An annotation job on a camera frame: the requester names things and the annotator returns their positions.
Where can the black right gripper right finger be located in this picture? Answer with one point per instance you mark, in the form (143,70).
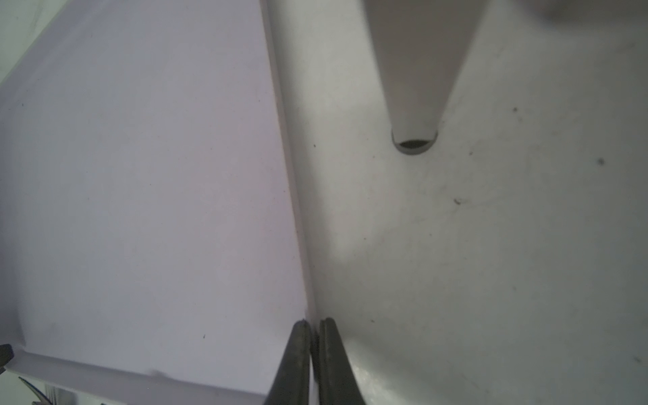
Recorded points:
(337,384)

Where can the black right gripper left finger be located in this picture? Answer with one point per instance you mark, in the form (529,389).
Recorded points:
(291,385)

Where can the lavender plastic tray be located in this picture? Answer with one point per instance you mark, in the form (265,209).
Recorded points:
(149,248)

